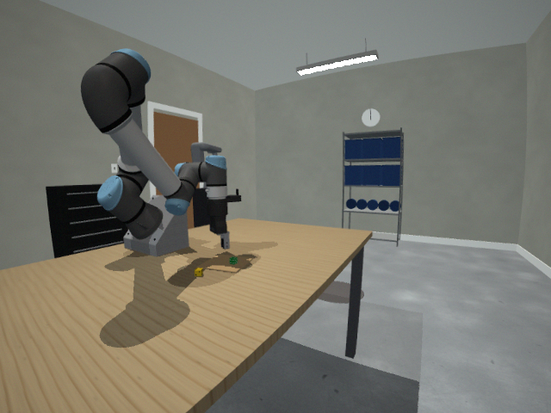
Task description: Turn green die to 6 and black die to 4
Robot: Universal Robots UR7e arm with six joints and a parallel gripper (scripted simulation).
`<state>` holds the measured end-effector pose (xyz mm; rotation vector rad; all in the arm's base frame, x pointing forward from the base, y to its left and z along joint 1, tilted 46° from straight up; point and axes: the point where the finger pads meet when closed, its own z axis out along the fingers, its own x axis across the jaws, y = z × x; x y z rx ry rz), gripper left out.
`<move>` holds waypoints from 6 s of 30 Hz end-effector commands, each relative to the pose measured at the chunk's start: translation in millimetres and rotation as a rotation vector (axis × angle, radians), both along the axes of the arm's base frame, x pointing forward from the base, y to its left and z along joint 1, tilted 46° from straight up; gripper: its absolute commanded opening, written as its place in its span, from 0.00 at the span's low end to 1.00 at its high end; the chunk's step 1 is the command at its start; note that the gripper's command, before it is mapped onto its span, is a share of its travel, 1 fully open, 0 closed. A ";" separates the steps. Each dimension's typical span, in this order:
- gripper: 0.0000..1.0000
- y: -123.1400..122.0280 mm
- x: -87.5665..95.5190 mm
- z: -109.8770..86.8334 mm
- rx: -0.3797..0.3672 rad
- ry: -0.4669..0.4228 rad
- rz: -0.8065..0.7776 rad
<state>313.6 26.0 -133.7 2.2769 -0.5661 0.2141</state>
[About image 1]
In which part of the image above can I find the tan square mat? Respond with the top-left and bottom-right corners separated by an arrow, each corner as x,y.
198,254 -> 253,274

